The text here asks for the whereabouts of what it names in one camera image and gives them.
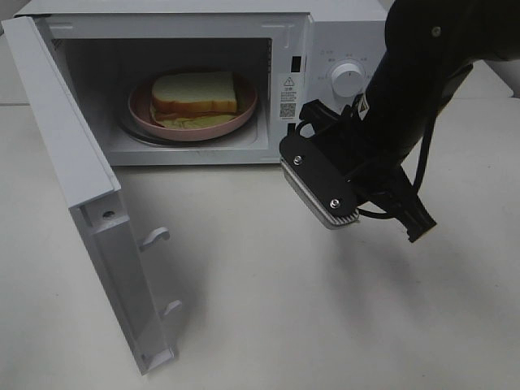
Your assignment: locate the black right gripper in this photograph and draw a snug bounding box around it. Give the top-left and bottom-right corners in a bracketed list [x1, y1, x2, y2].
[279, 100, 436, 243]

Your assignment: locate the white bread sandwich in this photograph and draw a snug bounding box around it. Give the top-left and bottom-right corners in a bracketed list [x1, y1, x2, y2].
[149, 71, 238, 129]

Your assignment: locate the pink plate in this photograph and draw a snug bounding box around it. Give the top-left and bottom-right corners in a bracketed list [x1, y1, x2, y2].
[128, 75, 258, 142]

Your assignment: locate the white microwave door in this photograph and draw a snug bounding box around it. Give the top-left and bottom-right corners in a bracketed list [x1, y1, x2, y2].
[2, 16, 175, 374]

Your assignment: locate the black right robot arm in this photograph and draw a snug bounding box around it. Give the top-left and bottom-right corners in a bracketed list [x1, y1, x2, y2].
[279, 1, 519, 241]

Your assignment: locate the upper white power knob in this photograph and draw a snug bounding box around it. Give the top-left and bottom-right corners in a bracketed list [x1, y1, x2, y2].
[329, 59, 366, 98]

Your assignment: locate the glass microwave turntable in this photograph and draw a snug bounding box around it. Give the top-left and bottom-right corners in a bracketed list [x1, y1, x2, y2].
[114, 113, 259, 150]

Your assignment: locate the white microwave oven body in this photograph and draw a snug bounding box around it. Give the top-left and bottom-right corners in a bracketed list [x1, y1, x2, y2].
[12, 1, 386, 167]

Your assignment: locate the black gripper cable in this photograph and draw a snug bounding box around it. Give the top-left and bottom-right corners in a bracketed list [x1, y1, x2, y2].
[292, 93, 444, 223]

